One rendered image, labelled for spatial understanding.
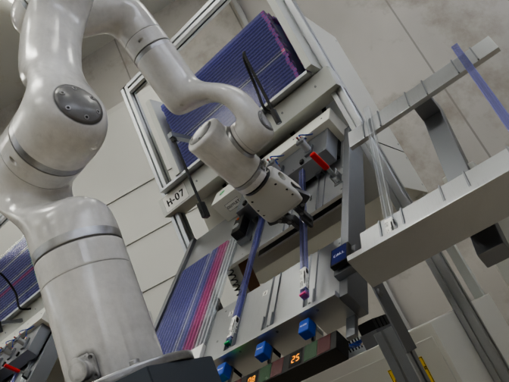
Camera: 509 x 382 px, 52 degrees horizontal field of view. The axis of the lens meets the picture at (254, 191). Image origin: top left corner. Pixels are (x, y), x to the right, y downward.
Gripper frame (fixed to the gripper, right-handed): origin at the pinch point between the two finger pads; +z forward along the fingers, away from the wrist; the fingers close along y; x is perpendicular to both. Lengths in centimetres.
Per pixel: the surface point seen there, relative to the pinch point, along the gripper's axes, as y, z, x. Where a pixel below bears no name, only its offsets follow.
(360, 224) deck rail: -9.9, 7.9, 2.8
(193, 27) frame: 14, -31, -96
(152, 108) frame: 41, -24, -79
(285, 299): 8.6, 2.3, 16.7
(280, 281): 10.4, 3.5, 9.3
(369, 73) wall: 3, 134, -320
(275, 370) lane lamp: 10.7, 0.4, 33.6
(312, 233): 19, 32, -38
